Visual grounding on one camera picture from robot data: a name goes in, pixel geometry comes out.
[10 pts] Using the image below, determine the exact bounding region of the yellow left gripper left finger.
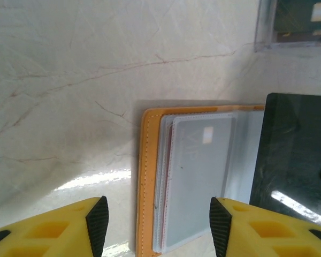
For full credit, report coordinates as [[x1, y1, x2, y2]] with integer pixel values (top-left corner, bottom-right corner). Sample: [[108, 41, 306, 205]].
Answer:
[[0, 195, 109, 257]]

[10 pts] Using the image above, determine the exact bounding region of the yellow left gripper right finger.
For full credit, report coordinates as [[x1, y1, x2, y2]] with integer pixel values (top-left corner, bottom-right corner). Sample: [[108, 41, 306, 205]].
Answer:
[[209, 196, 321, 257]]

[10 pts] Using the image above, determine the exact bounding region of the dark green credit card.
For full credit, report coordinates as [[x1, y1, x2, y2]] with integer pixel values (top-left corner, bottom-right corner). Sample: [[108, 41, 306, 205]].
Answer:
[[249, 92, 321, 224], [273, 0, 321, 44]]

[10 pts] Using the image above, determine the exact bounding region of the silver VIP credit card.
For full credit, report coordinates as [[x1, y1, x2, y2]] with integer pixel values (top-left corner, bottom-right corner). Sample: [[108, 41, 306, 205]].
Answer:
[[165, 117, 238, 248]]

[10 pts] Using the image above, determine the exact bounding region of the orange wooden box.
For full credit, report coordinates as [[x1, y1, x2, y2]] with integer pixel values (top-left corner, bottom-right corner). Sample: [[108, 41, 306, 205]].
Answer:
[[135, 103, 267, 255]]

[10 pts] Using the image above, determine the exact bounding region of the clear plastic card box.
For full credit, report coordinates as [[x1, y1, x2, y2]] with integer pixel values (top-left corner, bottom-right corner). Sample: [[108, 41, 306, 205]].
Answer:
[[253, 0, 321, 53]]

